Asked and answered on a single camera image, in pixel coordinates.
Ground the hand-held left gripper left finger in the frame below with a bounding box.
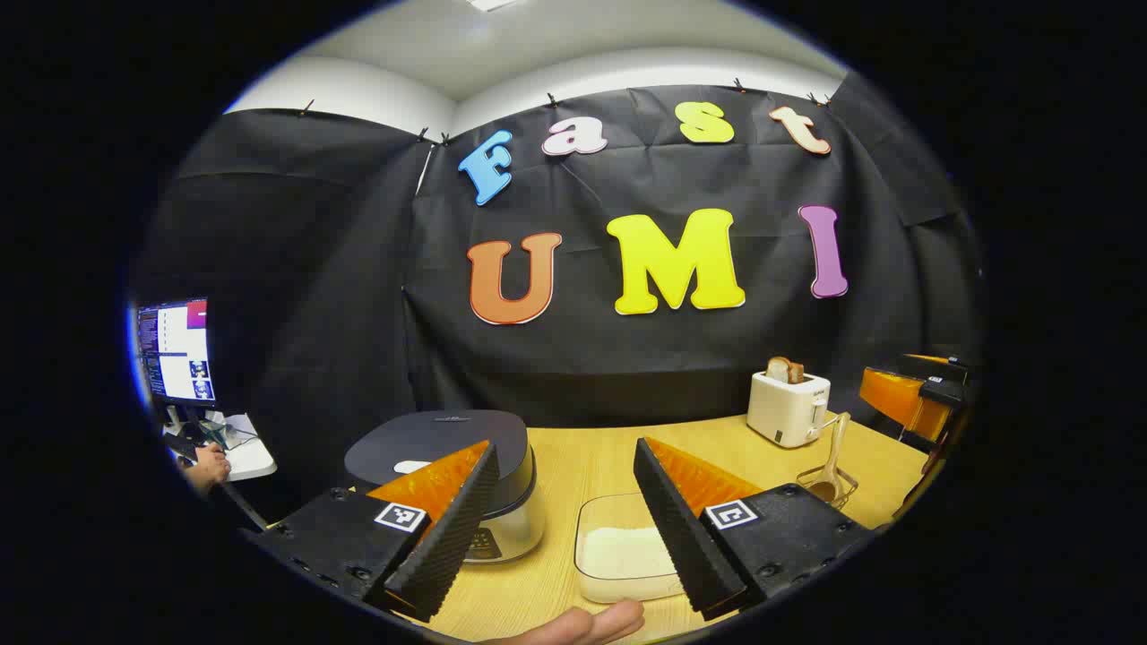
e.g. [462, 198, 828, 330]
[237, 439, 501, 624]

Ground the white side table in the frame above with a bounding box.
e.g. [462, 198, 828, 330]
[166, 412, 277, 485]

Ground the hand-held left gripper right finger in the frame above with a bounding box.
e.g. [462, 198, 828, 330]
[633, 436, 875, 622]

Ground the clear plastic container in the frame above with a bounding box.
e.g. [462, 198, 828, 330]
[573, 493, 695, 606]

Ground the black backdrop cloth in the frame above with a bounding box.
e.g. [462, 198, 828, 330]
[134, 83, 982, 503]

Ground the wooden spoon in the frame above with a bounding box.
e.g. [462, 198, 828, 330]
[806, 412, 852, 503]

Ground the white toaster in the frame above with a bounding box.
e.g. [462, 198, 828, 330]
[746, 370, 832, 449]

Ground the computer monitor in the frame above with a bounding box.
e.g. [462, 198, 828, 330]
[134, 298, 216, 409]

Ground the black silver rice cooker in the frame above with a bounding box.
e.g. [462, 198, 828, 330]
[344, 409, 546, 565]

